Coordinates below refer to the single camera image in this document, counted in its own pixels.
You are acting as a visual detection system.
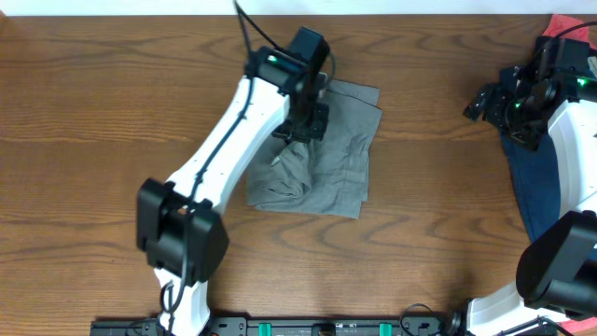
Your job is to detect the grey shorts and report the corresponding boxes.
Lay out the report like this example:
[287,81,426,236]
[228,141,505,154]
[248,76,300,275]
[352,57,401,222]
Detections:
[246,80,382,218]

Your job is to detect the red cloth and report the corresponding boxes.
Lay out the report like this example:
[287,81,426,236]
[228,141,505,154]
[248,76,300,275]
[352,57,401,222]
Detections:
[542,14,596,50]

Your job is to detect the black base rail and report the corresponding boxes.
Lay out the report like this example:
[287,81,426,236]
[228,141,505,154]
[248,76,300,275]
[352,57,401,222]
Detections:
[90,315,451,336]

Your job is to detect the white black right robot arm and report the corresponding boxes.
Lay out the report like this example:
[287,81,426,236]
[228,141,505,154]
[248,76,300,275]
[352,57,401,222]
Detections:
[453,36,596,335]

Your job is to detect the navy blue garment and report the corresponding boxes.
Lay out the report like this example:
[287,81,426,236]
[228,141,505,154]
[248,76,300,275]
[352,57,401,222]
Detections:
[496,64,597,262]

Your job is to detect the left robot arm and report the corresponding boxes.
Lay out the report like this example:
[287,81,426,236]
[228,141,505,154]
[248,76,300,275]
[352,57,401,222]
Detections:
[136,27,330,335]

